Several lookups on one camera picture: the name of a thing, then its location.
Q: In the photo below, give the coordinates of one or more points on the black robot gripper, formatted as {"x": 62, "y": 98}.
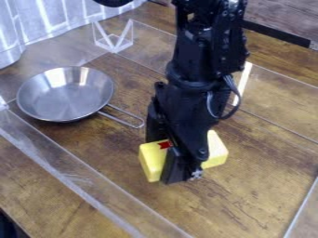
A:
{"x": 183, "y": 110}

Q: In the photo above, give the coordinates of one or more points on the yellow butter block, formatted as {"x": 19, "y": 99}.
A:
{"x": 152, "y": 153}

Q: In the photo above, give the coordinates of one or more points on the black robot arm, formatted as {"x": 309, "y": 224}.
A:
{"x": 210, "y": 48}

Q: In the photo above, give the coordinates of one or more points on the silver frying pan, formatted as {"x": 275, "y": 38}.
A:
{"x": 68, "y": 93}

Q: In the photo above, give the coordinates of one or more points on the black strip on table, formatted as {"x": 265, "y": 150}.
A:
{"x": 287, "y": 37}

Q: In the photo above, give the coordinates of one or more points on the white sheer curtain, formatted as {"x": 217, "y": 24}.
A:
{"x": 28, "y": 21}

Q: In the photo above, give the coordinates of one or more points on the clear acrylic front wall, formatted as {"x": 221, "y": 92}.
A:
{"x": 116, "y": 204}

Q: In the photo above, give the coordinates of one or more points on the clear acrylic wall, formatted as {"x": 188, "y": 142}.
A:
{"x": 270, "y": 95}
{"x": 116, "y": 204}

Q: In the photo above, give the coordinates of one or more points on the clear acrylic back wall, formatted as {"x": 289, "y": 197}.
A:
{"x": 270, "y": 95}

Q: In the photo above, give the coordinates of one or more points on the clear acrylic corner bracket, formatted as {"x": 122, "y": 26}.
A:
{"x": 114, "y": 43}

